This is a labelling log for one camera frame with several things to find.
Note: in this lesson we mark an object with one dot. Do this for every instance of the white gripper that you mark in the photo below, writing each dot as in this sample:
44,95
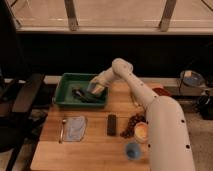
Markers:
99,79

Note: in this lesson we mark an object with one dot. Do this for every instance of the blue sponge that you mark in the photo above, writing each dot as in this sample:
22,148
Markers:
91,87

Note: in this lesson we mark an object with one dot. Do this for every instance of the green plastic tray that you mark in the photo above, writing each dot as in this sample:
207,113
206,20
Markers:
65,97

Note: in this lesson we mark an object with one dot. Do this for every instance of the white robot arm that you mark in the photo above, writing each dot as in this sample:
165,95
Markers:
168,138

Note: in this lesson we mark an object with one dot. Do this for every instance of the dark utensil in tray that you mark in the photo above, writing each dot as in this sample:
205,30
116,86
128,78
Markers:
84,96

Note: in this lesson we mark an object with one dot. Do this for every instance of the black rectangular block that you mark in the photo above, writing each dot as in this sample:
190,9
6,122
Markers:
111,125

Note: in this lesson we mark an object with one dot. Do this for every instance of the pale yellow stick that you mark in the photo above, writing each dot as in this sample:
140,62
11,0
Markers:
134,101

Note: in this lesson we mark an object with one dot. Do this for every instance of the metal spoon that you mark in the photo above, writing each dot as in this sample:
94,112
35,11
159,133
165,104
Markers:
64,120

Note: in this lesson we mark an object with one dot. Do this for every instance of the blue cloth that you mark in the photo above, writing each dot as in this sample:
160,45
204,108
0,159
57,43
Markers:
75,129

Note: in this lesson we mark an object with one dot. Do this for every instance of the dark red grape bunch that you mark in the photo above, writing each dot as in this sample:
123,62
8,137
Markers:
133,120

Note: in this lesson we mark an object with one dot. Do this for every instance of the wooden cutting board table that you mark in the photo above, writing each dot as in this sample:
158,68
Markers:
97,151

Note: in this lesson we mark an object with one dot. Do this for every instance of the yellow orange cup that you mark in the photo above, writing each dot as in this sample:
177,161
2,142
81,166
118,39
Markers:
140,132

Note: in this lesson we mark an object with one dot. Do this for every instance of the red small bowl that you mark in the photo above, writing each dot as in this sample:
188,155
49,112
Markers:
162,92

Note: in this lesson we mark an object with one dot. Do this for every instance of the blue small cup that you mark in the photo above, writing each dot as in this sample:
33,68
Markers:
133,151

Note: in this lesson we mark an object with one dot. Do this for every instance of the black chair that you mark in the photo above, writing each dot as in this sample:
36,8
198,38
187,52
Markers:
18,90

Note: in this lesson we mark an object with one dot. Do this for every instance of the blue bowl in background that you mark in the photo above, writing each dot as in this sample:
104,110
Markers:
192,78

